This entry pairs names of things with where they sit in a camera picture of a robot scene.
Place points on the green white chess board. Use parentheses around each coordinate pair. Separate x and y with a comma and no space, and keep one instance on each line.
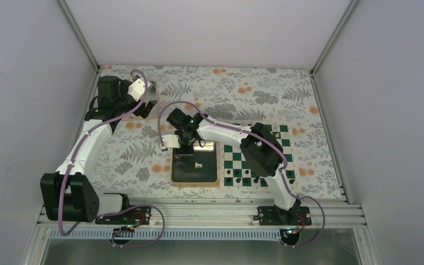
(256,159)

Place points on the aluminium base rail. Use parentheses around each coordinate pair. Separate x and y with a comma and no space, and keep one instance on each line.
(233,215)

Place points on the empty silver metal tray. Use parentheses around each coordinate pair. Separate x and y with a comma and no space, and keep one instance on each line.
(147,110)

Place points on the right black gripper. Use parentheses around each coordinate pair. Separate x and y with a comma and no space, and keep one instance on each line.
(189,150)

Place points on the floral paper table cover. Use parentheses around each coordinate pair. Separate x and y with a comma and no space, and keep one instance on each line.
(132,163)

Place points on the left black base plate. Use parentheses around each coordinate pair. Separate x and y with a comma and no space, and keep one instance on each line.
(134,217)

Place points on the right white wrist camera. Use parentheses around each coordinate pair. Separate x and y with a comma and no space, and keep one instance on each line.
(169,141)

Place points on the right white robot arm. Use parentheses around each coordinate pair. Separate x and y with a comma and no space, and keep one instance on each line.
(211,129)

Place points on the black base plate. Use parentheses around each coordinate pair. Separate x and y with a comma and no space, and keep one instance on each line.
(274,216)
(134,217)

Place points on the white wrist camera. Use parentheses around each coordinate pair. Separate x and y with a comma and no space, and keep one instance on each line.
(169,141)
(137,89)

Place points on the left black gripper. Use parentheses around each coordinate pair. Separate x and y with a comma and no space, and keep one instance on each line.
(146,110)

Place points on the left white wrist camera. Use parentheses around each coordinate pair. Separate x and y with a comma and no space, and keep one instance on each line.
(137,89)

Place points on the metal tray with wooden rim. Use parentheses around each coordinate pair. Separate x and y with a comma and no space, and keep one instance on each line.
(185,175)

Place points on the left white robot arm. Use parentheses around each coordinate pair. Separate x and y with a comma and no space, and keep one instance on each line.
(68,193)

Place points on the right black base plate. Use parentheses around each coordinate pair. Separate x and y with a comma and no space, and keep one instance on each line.
(274,216)

